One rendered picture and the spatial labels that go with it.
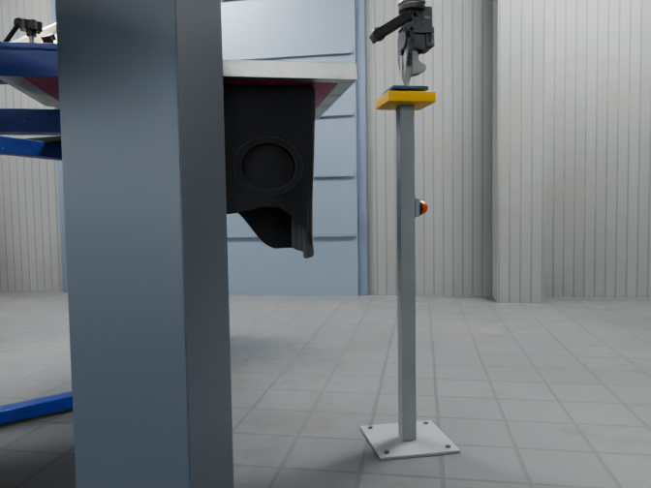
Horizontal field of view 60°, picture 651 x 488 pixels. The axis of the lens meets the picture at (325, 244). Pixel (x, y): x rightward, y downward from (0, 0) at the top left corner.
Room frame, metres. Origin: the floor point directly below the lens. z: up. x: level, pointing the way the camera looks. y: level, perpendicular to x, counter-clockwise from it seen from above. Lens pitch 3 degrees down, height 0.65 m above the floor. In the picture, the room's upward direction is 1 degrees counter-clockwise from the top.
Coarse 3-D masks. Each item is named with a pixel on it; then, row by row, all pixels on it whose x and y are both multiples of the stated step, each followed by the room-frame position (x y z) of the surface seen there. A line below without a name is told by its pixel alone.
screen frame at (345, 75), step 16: (224, 64) 1.28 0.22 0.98; (240, 64) 1.29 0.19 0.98; (256, 64) 1.30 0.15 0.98; (272, 64) 1.30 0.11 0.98; (288, 64) 1.31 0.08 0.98; (304, 64) 1.32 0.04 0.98; (320, 64) 1.32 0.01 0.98; (336, 64) 1.33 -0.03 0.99; (352, 64) 1.34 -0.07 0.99; (16, 80) 1.30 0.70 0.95; (256, 80) 1.33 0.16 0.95; (272, 80) 1.33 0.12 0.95; (288, 80) 1.34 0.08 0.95; (304, 80) 1.34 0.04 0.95; (320, 80) 1.34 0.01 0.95; (336, 80) 1.35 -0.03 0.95; (352, 80) 1.35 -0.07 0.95; (48, 96) 1.47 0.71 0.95; (336, 96) 1.53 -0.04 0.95; (320, 112) 1.77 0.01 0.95
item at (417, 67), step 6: (414, 54) 1.52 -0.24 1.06; (414, 60) 1.52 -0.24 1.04; (408, 66) 1.51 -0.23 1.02; (414, 66) 1.52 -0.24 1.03; (420, 66) 1.52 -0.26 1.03; (408, 72) 1.51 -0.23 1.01; (414, 72) 1.52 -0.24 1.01; (420, 72) 1.53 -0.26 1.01; (408, 78) 1.52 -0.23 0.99; (408, 84) 1.53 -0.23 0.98
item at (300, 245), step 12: (312, 96) 1.39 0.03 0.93; (312, 108) 1.39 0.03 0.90; (312, 120) 1.39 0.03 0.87; (312, 132) 1.39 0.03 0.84; (312, 144) 1.39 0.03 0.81; (312, 156) 1.40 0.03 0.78; (312, 168) 1.40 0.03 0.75; (312, 180) 1.40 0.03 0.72; (312, 192) 1.41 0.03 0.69; (312, 204) 1.41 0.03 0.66; (312, 216) 1.41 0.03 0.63; (300, 228) 1.61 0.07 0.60; (312, 228) 1.41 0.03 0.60; (300, 240) 1.61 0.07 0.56; (312, 240) 1.41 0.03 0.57; (312, 252) 1.44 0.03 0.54
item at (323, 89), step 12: (36, 84) 1.33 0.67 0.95; (48, 84) 1.34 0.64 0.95; (240, 84) 1.37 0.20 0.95; (252, 84) 1.37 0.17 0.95; (264, 84) 1.37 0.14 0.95; (276, 84) 1.37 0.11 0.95; (288, 84) 1.38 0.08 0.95; (300, 84) 1.38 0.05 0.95; (312, 84) 1.38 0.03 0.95; (324, 84) 1.38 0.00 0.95; (336, 84) 1.38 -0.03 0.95; (324, 96) 1.52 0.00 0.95
